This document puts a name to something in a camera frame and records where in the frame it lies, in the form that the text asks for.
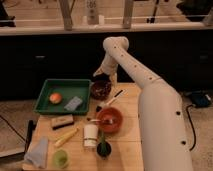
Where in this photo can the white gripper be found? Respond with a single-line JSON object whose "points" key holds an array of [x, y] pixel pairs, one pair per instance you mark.
{"points": [[109, 67]]}

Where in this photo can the dark purple grapes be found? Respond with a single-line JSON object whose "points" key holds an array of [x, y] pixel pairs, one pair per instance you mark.
{"points": [[100, 89]]}

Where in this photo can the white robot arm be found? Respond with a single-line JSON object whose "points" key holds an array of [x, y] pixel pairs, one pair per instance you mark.
{"points": [[162, 128]]}

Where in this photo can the purple bowl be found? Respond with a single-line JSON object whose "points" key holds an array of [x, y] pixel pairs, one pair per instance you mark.
{"points": [[103, 96]]}

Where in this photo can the orange red bowl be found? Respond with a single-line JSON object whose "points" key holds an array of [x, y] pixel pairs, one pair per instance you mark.
{"points": [[110, 113]]}

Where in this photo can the metal spoon in bowl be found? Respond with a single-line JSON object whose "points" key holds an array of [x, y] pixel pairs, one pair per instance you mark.
{"points": [[109, 121]]}

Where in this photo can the green plastic tray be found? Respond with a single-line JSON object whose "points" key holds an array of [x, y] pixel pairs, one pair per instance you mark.
{"points": [[68, 89]]}

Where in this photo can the grey blue sponge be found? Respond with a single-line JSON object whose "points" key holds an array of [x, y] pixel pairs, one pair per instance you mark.
{"points": [[73, 103]]}

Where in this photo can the orange peach fruit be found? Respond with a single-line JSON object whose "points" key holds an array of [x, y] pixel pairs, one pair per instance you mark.
{"points": [[55, 98]]}

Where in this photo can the white cup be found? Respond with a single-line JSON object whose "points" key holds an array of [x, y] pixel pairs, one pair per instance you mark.
{"points": [[90, 134]]}

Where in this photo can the wooden block eraser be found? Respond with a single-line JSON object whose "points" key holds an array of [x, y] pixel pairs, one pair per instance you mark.
{"points": [[61, 121]]}

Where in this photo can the green plastic cup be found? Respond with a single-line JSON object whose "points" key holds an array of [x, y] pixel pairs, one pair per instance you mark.
{"points": [[60, 159]]}

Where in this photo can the grey blue cloth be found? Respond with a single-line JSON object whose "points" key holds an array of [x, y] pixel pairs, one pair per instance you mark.
{"points": [[37, 156]]}

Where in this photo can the white handled brush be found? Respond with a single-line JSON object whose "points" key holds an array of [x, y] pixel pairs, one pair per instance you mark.
{"points": [[104, 104]]}

